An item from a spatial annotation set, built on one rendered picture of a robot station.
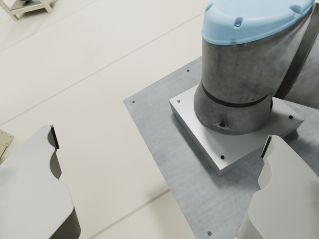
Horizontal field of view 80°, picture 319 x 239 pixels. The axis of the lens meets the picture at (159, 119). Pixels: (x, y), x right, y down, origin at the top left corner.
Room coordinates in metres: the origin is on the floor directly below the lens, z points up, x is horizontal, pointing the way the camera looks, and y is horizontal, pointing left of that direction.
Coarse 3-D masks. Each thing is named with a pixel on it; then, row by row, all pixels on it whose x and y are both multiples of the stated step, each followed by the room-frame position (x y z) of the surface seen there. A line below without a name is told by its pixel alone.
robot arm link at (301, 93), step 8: (312, 48) 0.13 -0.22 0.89; (312, 56) 0.13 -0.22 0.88; (304, 64) 0.13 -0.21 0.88; (312, 64) 0.12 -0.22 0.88; (304, 72) 0.12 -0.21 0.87; (312, 72) 0.11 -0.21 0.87; (296, 80) 0.12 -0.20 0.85; (304, 80) 0.11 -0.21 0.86; (312, 80) 0.11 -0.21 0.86; (296, 88) 0.12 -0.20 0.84; (304, 88) 0.11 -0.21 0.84; (312, 88) 0.10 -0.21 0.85; (288, 96) 0.12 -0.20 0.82; (296, 96) 0.11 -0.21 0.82; (304, 96) 0.10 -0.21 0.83; (312, 96) 0.10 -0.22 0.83; (304, 104) 0.10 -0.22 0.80; (312, 104) 0.09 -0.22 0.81
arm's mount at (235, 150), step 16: (176, 96) 0.33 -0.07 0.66; (192, 96) 0.31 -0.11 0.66; (176, 112) 0.29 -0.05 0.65; (192, 112) 0.26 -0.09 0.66; (272, 112) 0.17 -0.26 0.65; (288, 112) 0.15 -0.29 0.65; (192, 128) 0.21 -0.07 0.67; (208, 128) 0.20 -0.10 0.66; (272, 128) 0.13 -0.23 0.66; (288, 128) 0.12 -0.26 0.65; (208, 144) 0.16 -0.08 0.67; (224, 144) 0.14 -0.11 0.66; (240, 144) 0.13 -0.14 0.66; (256, 144) 0.11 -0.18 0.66; (208, 160) 0.14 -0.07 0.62; (224, 160) 0.11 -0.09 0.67; (240, 160) 0.10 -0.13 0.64
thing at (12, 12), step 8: (0, 0) 3.13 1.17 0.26; (16, 0) 3.34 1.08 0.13; (24, 0) 3.14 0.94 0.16; (32, 0) 3.10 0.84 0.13; (40, 0) 2.90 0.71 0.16; (48, 0) 2.97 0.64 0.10; (8, 8) 3.14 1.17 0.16; (16, 8) 3.10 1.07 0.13; (24, 8) 3.02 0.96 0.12; (32, 8) 2.97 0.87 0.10; (40, 8) 2.93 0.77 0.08; (48, 8) 2.89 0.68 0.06; (16, 16) 3.15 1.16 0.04
